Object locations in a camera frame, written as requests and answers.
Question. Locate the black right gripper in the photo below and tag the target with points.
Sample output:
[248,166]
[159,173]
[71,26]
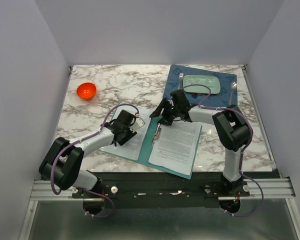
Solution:
[164,104]

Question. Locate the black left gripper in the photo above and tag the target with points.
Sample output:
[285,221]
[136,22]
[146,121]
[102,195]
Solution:
[130,135]

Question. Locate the silver metal folder clip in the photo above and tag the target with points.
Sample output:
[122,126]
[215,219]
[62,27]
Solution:
[156,134]

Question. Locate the printed paper sheets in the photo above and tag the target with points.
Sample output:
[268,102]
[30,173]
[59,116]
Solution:
[132,148]

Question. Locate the printed paper stack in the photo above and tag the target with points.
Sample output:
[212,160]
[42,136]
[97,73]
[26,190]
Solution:
[174,150]

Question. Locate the teal plastic file folder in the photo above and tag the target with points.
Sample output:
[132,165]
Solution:
[147,147]

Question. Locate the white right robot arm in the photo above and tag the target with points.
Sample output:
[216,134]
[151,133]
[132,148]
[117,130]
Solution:
[233,129]

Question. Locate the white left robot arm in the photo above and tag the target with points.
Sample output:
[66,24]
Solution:
[62,163]

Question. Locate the silver fork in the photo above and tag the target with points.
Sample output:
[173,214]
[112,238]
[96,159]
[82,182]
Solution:
[181,77]

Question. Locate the orange plastic bowl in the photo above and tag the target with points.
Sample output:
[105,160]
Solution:
[86,91]

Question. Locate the light green rectangular plate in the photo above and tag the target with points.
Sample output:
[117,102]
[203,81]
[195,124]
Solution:
[201,84]

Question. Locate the silver spoon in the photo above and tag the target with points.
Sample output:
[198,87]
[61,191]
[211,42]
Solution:
[233,88]

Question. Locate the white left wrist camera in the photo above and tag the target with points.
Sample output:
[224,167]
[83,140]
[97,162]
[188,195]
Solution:
[138,123]

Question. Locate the black mounting base rail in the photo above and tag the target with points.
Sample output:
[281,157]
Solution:
[129,190]

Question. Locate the aluminium frame rail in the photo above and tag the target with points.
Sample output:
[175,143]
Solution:
[278,188]

